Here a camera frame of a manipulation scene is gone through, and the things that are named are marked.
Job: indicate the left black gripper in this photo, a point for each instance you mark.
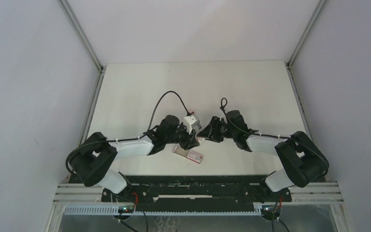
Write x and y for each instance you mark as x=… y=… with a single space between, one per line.
x=190 y=141

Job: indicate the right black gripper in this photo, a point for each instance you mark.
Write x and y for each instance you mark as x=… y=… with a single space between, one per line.
x=210 y=132

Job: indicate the red white staple box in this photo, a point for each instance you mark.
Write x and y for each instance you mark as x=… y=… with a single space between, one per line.
x=188 y=154

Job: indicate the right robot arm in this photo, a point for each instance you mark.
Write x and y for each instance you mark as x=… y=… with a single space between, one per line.
x=301 y=159

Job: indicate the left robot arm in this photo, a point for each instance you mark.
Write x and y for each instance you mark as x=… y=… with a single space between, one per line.
x=92 y=160

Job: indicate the left circuit board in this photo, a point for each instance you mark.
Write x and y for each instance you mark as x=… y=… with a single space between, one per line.
x=126 y=210

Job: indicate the circuit board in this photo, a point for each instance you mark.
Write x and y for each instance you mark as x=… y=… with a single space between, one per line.
x=126 y=210
x=269 y=211

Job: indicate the right circuit board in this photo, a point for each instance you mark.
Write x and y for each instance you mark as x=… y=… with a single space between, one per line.
x=269 y=211

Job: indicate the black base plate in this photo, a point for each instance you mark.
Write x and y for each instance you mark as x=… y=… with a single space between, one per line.
x=189 y=205

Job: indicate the right corner aluminium post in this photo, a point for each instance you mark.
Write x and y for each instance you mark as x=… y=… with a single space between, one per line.
x=306 y=33

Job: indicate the corner aluminium post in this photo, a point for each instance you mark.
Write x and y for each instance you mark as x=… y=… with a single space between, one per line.
x=306 y=33
x=77 y=27

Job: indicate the aluminium rail frame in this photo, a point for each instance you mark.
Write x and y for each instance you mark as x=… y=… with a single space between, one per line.
x=318 y=193

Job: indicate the white cable duct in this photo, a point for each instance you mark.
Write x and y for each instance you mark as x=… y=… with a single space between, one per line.
x=104 y=210

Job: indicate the left corner aluminium post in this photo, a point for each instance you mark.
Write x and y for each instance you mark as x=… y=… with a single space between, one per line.
x=77 y=27

